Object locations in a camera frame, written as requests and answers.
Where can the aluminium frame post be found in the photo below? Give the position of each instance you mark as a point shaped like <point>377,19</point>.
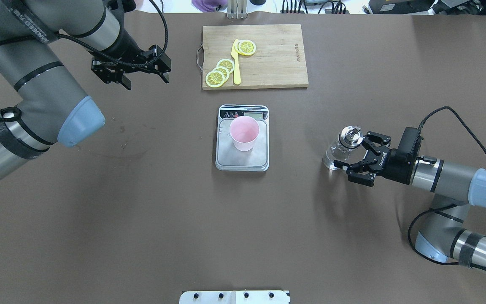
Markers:
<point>237,9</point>

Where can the bamboo cutting board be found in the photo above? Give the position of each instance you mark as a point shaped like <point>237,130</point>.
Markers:
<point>279,61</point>

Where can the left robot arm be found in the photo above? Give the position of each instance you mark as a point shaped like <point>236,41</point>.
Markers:
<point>54,107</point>

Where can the pink plastic cup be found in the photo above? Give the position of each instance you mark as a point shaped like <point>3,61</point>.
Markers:
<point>244,131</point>

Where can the black power strip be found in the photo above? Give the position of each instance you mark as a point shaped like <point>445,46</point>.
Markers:
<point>328,7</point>

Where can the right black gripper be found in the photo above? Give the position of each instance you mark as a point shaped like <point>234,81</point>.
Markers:
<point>395,169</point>

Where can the glass sauce dispenser bottle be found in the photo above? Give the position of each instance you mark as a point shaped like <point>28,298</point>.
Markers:
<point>348,139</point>

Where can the lemon slice front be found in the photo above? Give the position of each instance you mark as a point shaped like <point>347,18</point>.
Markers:
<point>215,79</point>

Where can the yellow plastic knife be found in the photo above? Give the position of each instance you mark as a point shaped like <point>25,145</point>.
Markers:
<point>236,73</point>

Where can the lemon slice back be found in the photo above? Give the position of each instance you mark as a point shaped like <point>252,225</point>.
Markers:
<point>226,63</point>

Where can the lemon slice by knife tip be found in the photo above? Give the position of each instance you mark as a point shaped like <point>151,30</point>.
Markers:
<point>246,47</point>

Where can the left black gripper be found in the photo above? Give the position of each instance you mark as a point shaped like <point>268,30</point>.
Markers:
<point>121,47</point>

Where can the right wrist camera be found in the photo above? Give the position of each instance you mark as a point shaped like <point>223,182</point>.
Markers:
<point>409,146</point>

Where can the silver digital kitchen scale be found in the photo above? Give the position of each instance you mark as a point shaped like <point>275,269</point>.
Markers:
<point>228,158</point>

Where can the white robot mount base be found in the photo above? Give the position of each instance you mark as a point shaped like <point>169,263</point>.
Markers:
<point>236,297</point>

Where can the lemon slice middle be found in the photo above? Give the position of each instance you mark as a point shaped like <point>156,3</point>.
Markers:
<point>224,71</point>

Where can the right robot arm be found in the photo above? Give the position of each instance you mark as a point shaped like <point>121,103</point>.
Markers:
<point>436,234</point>

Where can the lemon slice under tip slice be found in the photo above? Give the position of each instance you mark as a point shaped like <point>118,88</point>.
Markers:
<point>236,46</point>

